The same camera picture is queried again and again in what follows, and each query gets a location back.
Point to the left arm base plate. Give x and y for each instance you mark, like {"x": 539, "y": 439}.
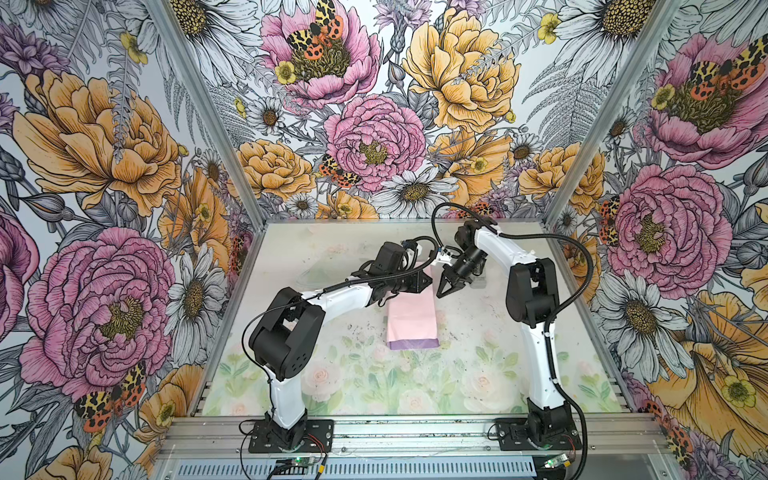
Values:
{"x": 307, "y": 436}

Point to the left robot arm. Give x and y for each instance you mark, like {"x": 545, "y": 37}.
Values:
{"x": 285, "y": 338}

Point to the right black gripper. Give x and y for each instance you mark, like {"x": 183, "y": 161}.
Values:
{"x": 451, "y": 275}

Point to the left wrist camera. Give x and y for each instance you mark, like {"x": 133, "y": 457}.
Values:
{"x": 390, "y": 259}

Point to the purple wrapping paper sheet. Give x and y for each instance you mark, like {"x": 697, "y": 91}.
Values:
{"x": 412, "y": 320}

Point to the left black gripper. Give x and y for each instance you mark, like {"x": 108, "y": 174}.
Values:
{"x": 419, "y": 286}

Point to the aluminium front rail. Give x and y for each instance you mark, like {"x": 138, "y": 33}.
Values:
{"x": 415, "y": 436}

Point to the white slotted cable duct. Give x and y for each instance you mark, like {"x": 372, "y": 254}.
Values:
{"x": 510, "y": 467}

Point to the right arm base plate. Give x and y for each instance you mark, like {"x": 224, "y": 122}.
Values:
{"x": 519, "y": 434}

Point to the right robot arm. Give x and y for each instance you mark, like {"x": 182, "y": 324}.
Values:
{"x": 532, "y": 301}

